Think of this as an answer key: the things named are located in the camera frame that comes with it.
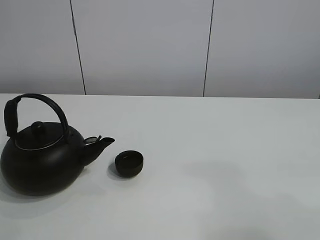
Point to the small black teacup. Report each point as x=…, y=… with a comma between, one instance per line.
x=129, y=163

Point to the black round teapot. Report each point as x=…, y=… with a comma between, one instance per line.
x=45, y=157

